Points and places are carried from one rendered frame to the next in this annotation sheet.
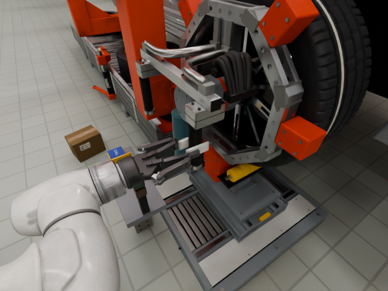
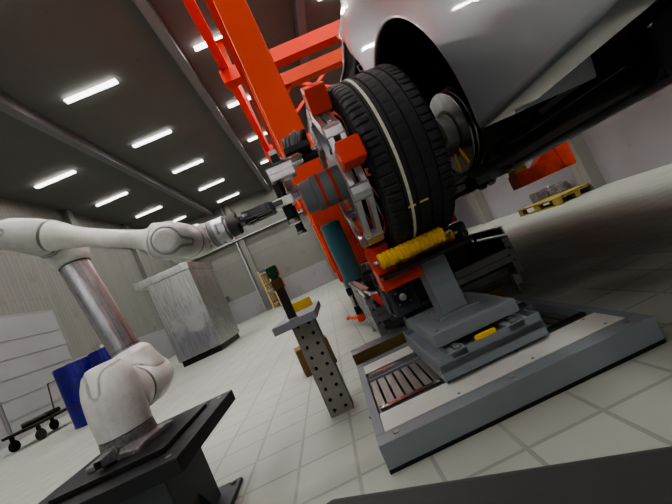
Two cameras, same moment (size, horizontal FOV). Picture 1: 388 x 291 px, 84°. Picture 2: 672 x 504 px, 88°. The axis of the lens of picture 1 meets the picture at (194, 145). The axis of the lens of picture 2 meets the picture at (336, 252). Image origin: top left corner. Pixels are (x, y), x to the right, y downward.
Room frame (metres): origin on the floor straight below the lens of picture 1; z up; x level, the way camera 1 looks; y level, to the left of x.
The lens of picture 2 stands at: (-0.53, -0.67, 0.55)
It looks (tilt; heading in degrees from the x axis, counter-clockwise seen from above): 2 degrees up; 30
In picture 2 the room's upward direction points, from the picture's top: 24 degrees counter-clockwise
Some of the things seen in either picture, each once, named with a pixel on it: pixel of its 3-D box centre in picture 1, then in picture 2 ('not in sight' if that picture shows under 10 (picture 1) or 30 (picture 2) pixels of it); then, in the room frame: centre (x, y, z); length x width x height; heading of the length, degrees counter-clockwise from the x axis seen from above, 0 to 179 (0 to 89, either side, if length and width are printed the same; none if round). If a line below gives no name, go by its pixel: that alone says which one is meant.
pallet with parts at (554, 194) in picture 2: not in sight; (552, 195); (6.66, -0.91, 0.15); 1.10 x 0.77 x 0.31; 32
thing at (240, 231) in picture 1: (234, 190); (462, 332); (0.81, -0.25, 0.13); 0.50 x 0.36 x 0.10; 32
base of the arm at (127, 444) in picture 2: not in sight; (125, 441); (-0.01, 0.58, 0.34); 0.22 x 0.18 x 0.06; 24
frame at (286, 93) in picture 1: (224, 91); (344, 181); (0.71, -0.11, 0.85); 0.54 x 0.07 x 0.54; 32
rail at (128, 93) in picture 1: (111, 74); (358, 292); (2.18, 0.87, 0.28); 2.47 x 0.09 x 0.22; 32
